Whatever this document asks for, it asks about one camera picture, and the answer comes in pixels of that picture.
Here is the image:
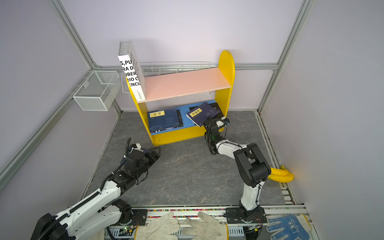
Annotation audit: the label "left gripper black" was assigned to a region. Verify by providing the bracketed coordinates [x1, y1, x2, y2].
[134, 147, 161, 180]

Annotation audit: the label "blue book yellow label top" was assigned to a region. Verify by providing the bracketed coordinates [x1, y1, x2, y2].
[185, 101, 221, 128]

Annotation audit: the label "black folder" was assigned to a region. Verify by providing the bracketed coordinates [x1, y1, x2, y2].
[188, 102, 225, 121]

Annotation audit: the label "blue bottom book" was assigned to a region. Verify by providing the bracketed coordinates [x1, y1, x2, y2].
[148, 108, 184, 133]

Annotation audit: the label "white book black lettering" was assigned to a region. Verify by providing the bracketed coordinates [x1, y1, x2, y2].
[118, 40, 146, 102]

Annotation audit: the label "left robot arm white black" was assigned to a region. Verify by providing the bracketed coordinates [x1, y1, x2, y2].
[31, 143, 161, 240]

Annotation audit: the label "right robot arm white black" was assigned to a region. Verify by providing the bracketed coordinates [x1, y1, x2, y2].
[204, 117, 272, 224]

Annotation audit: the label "yellow shelf pink blue boards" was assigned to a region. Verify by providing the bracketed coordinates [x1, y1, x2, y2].
[126, 50, 236, 146]

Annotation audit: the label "white work glove centre left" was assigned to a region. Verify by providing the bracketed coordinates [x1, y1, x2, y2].
[134, 212, 180, 240]

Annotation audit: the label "white work glove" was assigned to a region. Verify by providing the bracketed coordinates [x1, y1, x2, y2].
[134, 212, 180, 240]
[181, 212, 229, 240]

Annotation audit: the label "white mesh basket left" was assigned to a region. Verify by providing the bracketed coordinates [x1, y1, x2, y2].
[73, 71, 122, 112]

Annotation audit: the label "yellow bananas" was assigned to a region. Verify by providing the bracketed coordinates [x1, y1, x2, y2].
[268, 165, 295, 183]

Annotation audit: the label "white work glove centre right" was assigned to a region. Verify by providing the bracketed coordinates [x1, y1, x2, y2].
[181, 212, 229, 240]

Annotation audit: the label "blue dotted glove right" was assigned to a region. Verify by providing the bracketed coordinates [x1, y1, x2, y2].
[267, 214, 312, 240]

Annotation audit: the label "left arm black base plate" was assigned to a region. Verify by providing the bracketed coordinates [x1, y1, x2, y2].
[118, 209, 148, 226]

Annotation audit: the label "white wire rack rear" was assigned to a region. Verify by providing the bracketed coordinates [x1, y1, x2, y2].
[141, 62, 218, 78]

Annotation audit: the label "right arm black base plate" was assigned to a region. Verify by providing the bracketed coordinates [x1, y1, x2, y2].
[224, 207, 267, 224]

